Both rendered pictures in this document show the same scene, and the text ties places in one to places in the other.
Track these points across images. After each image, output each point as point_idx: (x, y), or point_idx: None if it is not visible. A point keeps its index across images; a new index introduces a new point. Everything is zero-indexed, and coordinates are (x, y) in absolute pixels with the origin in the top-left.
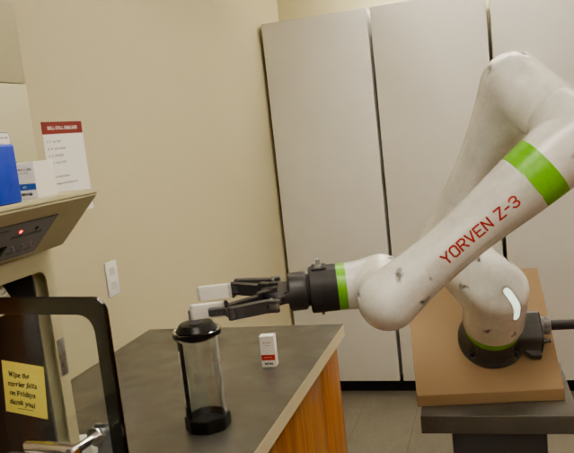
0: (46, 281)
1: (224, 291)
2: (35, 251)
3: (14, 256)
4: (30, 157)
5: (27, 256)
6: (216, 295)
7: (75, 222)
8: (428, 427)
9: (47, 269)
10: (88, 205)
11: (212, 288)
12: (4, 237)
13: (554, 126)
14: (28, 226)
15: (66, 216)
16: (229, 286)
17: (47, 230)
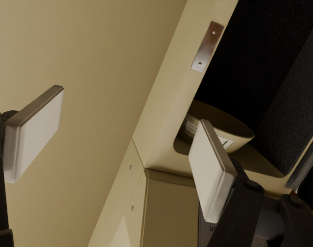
0: (174, 138)
1: (30, 142)
2: (195, 190)
3: None
4: (121, 245)
5: (183, 173)
6: (42, 119)
7: (149, 216)
8: None
9: (166, 150)
10: (144, 245)
11: (43, 142)
12: (257, 239)
13: None
14: None
15: (178, 237)
16: (17, 174)
17: (200, 224)
